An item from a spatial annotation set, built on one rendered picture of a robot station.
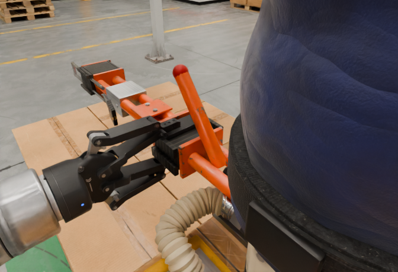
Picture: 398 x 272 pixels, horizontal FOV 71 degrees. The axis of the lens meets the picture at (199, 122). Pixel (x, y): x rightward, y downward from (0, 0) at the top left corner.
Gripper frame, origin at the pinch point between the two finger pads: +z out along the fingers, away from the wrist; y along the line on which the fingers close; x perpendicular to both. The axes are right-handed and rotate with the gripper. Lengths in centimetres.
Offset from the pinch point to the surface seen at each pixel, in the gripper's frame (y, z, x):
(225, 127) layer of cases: 55, 67, -56
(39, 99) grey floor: 107, 11, -277
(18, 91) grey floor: 107, -2, -314
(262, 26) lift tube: -22.5, -6.9, 20.1
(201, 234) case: 13.2, -3.1, 9.0
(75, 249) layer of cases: 53, -19, -35
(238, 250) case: 13.2, -0.5, 14.9
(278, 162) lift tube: -16.2, -9.9, 24.6
